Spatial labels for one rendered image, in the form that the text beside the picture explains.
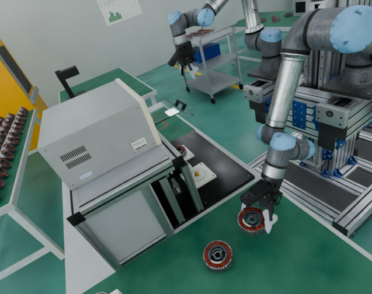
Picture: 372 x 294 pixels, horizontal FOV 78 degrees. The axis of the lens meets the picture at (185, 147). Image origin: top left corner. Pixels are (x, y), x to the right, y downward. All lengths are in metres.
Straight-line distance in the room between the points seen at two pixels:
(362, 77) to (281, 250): 0.82
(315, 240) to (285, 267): 0.15
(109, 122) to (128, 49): 5.59
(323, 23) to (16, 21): 5.88
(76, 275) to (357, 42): 1.31
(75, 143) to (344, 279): 0.98
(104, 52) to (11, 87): 2.55
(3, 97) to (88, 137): 3.74
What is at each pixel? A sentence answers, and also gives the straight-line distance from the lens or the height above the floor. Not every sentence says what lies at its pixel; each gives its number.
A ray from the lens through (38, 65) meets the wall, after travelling 6.27.
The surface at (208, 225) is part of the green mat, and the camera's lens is 1.06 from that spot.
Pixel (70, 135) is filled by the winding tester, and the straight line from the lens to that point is 0.86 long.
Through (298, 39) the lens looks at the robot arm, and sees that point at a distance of 0.89.
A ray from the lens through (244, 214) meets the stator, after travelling 0.95.
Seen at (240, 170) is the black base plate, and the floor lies 0.77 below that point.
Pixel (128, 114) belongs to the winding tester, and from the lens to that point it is 0.86.
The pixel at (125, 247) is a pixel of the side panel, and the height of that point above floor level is 0.83.
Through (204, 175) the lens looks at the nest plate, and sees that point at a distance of 1.22.
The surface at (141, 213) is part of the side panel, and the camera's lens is 0.95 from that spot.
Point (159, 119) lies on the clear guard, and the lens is 1.26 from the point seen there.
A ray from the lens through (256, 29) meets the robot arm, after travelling 1.61.
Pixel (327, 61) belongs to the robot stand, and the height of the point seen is 1.09.
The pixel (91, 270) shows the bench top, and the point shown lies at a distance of 1.19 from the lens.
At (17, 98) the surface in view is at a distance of 4.54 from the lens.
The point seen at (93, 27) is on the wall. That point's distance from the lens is 6.24.
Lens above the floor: 1.61
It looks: 34 degrees down
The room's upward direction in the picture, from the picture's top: 19 degrees counter-clockwise
